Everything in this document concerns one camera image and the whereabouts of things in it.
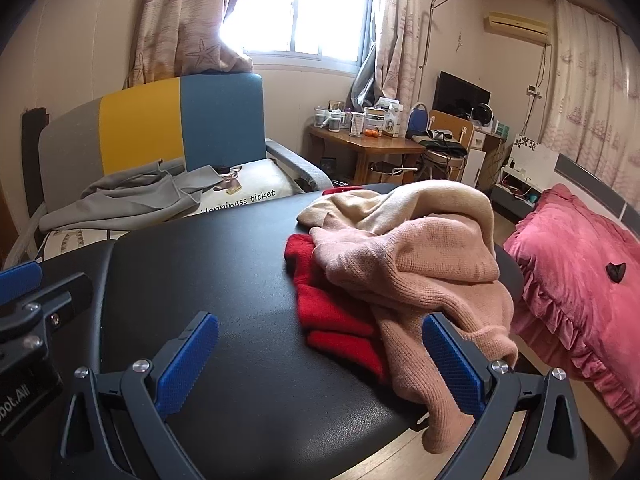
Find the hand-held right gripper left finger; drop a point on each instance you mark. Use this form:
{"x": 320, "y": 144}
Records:
{"x": 187, "y": 365}

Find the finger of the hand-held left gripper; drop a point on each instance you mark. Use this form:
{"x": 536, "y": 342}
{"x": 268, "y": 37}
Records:
{"x": 60, "y": 296}
{"x": 20, "y": 277}

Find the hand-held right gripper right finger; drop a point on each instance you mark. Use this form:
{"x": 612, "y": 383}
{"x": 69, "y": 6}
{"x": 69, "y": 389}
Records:
{"x": 452, "y": 370}

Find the pink knit sweater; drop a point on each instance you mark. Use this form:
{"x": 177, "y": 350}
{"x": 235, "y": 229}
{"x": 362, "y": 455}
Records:
{"x": 425, "y": 285}

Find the red sweater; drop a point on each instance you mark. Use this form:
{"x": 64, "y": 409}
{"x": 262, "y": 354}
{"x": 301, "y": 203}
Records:
{"x": 330, "y": 310}

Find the cream knit sweater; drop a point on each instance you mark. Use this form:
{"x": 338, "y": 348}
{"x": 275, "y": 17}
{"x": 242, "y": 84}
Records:
{"x": 400, "y": 210}

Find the black upright panel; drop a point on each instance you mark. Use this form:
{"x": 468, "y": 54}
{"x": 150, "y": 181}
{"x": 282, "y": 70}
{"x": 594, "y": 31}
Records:
{"x": 32, "y": 160}

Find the grey garment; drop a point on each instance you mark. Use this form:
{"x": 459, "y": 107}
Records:
{"x": 135, "y": 195}

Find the pink ruffled blanket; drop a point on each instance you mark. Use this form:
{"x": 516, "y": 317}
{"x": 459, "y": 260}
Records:
{"x": 575, "y": 270}

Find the printed white cushion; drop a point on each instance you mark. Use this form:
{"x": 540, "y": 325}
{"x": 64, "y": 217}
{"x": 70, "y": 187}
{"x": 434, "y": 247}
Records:
{"x": 255, "y": 190}

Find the white drawer cabinet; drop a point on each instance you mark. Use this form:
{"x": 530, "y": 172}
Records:
{"x": 480, "y": 160}

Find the white leaf-print cabinet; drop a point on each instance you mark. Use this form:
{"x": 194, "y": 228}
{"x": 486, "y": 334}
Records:
{"x": 530, "y": 157}

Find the black bag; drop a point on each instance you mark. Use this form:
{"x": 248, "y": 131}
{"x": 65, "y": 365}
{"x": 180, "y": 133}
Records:
{"x": 442, "y": 142}

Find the grey headboard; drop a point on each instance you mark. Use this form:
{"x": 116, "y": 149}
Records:
{"x": 595, "y": 185}

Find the grey yellow blue armchair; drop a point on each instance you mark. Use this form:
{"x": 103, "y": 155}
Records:
{"x": 220, "y": 115}

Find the wooden desk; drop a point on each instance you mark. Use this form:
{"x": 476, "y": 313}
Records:
{"x": 360, "y": 145}

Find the orange fruit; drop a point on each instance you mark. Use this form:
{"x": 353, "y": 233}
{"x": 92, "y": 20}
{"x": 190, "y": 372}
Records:
{"x": 371, "y": 133}

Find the wooden chair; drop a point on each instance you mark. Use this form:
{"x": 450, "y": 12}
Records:
{"x": 450, "y": 120}

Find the small fan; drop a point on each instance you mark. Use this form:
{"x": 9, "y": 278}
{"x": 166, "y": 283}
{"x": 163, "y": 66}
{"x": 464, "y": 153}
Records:
{"x": 482, "y": 114}

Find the white carton box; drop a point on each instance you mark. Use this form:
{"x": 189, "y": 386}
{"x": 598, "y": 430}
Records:
{"x": 392, "y": 117}

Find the black monitor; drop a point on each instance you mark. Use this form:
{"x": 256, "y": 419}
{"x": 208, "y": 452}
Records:
{"x": 460, "y": 92}

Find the glass jar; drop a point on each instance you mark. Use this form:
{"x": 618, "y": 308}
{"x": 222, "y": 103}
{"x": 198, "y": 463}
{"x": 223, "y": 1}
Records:
{"x": 320, "y": 117}

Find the ship print curtain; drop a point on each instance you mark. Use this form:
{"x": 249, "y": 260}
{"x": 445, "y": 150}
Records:
{"x": 590, "y": 100}

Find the grey curtain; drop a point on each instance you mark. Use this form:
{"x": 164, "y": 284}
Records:
{"x": 362, "y": 80}

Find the starfish print curtain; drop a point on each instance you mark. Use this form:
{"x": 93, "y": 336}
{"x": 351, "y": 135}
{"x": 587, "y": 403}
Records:
{"x": 185, "y": 15}

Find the metal pole stand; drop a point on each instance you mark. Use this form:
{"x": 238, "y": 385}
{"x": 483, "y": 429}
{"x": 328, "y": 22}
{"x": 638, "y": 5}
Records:
{"x": 425, "y": 50}

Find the patterned beige curtain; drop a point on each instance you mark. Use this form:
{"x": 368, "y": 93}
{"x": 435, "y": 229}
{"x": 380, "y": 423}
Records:
{"x": 397, "y": 25}

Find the window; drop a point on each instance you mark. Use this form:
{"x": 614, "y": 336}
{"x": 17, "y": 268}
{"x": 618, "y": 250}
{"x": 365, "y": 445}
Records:
{"x": 300, "y": 5}

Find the wall thermostat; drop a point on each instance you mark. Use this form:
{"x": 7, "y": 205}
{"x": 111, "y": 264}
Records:
{"x": 534, "y": 91}

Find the wall air conditioner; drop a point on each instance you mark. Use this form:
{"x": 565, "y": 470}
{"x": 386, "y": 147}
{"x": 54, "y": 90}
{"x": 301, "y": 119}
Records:
{"x": 515, "y": 25}

